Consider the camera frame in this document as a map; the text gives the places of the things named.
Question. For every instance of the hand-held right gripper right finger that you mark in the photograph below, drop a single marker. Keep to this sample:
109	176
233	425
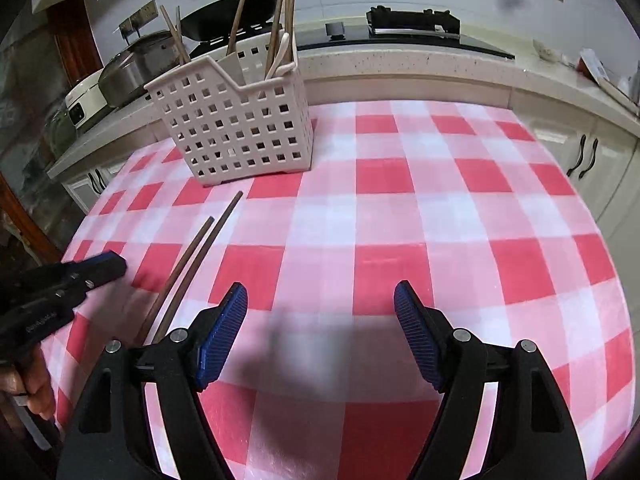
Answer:
417	330

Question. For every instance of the person's left hand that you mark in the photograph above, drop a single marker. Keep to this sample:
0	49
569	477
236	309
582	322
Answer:
35	385

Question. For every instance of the glass pot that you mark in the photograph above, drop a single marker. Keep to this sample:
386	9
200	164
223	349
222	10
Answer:
60	130

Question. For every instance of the white floral bowl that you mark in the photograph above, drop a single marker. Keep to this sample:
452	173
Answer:
544	50

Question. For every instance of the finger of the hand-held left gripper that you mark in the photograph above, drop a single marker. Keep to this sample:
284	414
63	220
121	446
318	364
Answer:
100	266
85	292

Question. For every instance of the red white checkered tablecloth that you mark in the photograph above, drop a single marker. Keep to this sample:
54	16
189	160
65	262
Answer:
380	210

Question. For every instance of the wooden glass cabinet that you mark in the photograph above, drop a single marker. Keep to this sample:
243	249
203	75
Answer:
25	185

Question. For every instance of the cream lower cabinets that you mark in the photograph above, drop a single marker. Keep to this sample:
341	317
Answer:
85	187
565	135

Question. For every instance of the black wok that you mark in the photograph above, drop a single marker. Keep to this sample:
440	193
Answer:
215	17

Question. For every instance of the white plastic spoon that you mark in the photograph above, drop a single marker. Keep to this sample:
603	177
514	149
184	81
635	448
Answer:
281	50

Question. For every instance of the black glass gas cooktop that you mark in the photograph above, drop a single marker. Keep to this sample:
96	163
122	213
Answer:
400	41

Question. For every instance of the grey cooktop knob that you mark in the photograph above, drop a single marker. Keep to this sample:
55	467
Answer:
335	30

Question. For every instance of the red white paper packet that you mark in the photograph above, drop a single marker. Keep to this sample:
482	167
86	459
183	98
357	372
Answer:
594	66

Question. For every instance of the black burner stand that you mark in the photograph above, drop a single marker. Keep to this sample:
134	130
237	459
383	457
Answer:
415	20

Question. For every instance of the white ceramic spoon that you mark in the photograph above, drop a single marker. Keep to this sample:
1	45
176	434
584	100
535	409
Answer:
285	69

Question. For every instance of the dark red wooden door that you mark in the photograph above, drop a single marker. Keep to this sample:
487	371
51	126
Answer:
75	40

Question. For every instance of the silver rice cooker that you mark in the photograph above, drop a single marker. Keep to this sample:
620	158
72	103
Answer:
130	72

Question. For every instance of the white rice cooker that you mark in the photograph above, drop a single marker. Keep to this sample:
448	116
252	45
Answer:
82	102

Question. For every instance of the brass wall socket strip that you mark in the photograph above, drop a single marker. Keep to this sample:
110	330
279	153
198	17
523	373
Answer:
137	19

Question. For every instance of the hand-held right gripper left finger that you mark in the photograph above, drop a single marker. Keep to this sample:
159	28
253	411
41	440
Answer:
225	330

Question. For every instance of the white perforated utensil basket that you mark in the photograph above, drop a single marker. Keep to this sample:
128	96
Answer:
235	130

